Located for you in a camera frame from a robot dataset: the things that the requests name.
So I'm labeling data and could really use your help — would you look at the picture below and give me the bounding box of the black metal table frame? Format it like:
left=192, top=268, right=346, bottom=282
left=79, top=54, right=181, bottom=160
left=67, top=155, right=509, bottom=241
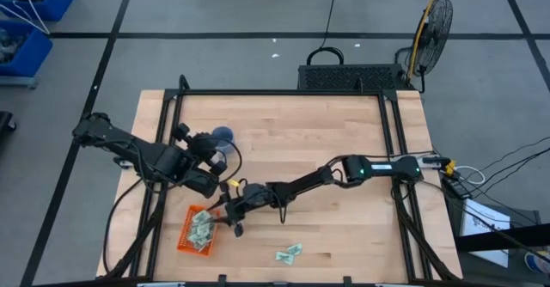
left=96, top=74, right=463, bottom=287

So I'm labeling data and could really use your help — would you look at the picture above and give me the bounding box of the black floor fan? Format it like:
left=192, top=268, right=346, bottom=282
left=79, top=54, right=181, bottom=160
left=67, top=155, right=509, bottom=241
left=394, top=0, right=455, bottom=94

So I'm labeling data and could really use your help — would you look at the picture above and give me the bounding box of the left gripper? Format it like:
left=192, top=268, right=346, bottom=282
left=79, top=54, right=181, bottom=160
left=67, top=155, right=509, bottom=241
left=172, top=122, right=229, bottom=176

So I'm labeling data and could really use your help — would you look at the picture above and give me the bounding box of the yellow hanging cable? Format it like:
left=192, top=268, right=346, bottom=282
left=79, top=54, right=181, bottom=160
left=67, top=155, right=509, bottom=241
left=406, top=0, right=443, bottom=81

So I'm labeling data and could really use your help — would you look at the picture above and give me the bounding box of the black looped power cable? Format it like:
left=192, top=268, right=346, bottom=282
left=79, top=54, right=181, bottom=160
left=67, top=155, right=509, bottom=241
left=305, top=0, right=345, bottom=67

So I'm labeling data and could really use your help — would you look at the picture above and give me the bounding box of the green packet with RAW print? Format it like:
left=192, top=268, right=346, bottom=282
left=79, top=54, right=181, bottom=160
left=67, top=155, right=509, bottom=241
left=274, top=250, right=295, bottom=266

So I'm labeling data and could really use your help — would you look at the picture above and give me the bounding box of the plastic cup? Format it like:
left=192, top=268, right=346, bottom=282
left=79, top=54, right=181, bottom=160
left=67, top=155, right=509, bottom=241
left=211, top=125, right=235, bottom=156

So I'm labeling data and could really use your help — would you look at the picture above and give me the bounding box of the white printed box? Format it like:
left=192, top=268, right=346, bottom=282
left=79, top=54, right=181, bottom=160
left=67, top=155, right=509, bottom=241
left=460, top=198, right=512, bottom=269

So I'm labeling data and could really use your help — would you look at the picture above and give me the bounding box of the black power strip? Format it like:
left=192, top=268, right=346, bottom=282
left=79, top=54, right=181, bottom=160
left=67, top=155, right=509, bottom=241
left=442, top=177, right=474, bottom=201

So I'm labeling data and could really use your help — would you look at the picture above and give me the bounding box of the dark grey cabinet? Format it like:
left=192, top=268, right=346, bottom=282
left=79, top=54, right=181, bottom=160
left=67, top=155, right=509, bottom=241
left=444, top=183, right=543, bottom=287

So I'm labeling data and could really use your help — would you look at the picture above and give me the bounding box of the black computer case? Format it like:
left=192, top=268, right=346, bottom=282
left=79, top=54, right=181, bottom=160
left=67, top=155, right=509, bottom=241
left=296, top=63, right=409, bottom=93

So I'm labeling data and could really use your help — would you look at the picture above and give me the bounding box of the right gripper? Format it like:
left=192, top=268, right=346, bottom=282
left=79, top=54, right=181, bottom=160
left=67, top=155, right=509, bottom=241
left=205, top=183, right=267, bottom=238

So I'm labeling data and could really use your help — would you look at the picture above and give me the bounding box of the black metal bar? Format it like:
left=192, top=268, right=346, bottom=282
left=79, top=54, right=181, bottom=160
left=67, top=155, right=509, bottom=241
left=454, top=223, right=550, bottom=254

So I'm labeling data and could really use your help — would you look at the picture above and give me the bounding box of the orange plastic basket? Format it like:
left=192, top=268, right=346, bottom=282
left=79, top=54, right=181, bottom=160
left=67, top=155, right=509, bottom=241
left=176, top=204, right=222, bottom=258

